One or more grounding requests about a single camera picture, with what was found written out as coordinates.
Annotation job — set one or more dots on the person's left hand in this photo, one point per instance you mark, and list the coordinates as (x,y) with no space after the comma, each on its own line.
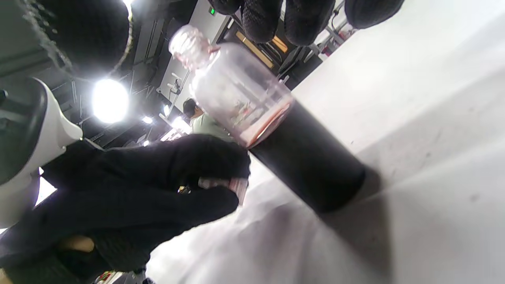
(130,185)

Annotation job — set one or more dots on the person's right hand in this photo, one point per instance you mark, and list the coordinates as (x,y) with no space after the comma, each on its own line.
(303,19)

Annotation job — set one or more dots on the small clear soy sauce bottle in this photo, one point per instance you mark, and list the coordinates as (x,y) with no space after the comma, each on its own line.
(307,157)

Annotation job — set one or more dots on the black round left hand controller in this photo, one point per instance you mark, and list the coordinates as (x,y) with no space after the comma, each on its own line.
(55,130)

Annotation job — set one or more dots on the bright round ceiling light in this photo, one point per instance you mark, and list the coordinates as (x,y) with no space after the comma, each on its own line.
(110,100)

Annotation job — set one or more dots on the clear pointed bottle cap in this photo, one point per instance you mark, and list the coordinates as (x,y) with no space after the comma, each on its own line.
(236,188)

